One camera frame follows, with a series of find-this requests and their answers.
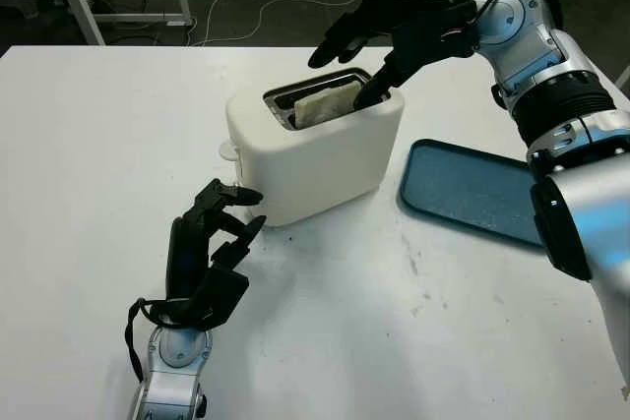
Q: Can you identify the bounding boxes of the slice of bread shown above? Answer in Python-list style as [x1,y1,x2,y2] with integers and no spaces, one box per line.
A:
[293,83,363,129]

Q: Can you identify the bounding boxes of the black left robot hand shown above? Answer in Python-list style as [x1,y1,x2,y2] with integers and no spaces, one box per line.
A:
[163,177,268,302]

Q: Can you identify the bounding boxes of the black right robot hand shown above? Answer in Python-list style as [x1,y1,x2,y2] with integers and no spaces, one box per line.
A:
[307,0,478,111]

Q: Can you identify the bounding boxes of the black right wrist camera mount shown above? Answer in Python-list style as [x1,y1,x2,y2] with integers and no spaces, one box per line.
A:
[393,21,478,70]

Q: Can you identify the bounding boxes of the cream white toaster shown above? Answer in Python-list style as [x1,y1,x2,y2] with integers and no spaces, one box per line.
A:
[225,67,406,228]

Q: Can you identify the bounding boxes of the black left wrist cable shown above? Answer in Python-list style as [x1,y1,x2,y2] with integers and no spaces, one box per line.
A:
[124,297,159,382]

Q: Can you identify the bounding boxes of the blue plastic tray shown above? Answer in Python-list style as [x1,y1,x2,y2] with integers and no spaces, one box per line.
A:
[396,138,548,248]

